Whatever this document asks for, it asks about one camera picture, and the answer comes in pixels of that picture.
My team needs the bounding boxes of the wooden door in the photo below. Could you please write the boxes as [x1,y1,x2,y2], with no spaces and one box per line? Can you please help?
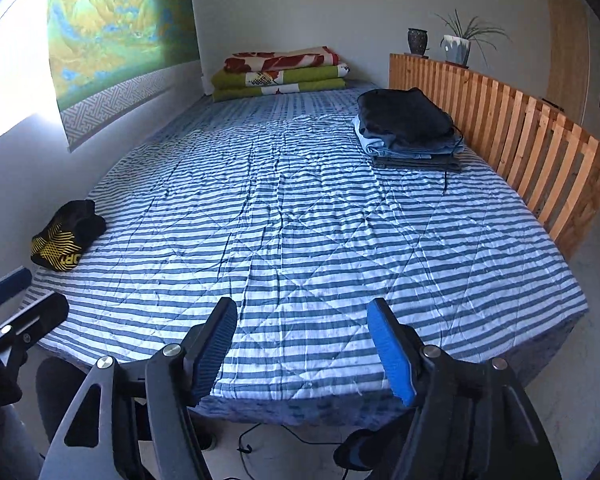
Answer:
[547,0,592,117]

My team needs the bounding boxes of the blue white striped bed quilt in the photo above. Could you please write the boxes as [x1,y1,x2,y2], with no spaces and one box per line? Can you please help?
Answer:
[17,79,590,428]

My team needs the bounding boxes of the black shorts with yellow print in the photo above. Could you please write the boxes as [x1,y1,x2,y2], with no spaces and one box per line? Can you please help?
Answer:
[30,199,108,272]

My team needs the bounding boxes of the black floor cable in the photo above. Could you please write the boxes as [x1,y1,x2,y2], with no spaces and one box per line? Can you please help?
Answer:
[237,422,341,480]

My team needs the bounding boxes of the folded red floral blanket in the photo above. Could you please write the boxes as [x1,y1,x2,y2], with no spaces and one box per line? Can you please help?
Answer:
[223,46,342,75]

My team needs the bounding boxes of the landscape wall scroll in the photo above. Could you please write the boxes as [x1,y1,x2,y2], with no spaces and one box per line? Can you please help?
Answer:
[46,0,203,152]

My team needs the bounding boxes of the black pants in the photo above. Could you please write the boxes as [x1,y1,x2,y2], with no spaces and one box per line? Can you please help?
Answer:
[356,88,456,147]

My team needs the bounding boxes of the dark ceramic vase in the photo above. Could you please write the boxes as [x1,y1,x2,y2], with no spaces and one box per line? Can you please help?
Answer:
[407,27,431,57]

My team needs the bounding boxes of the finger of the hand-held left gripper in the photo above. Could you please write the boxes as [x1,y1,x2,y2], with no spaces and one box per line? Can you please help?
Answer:
[0,266,33,313]
[0,291,71,361]

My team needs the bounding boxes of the potted green plant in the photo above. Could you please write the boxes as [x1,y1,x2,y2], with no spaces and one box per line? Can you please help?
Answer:
[434,9,512,68]

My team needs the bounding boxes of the folded light blue garment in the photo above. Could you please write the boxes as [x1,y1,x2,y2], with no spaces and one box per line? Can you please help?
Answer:
[357,132,453,160]

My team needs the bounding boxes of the wooden slat bed rail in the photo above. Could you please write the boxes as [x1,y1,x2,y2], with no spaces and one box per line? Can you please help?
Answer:
[388,52,600,262]

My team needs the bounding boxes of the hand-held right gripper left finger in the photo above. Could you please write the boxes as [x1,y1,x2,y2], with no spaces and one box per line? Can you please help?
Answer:
[40,296,239,480]

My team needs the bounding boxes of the black drawstring cord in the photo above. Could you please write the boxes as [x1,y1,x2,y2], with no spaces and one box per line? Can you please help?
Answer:
[441,127,466,196]

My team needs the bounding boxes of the folded grey garment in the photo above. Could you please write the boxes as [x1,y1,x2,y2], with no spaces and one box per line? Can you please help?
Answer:
[371,154,465,174]

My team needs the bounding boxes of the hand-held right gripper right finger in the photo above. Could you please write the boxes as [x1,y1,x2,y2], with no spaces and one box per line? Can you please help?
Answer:
[366,296,562,480]

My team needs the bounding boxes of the black shoe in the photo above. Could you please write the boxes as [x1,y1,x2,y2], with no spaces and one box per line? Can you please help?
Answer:
[332,427,406,472]

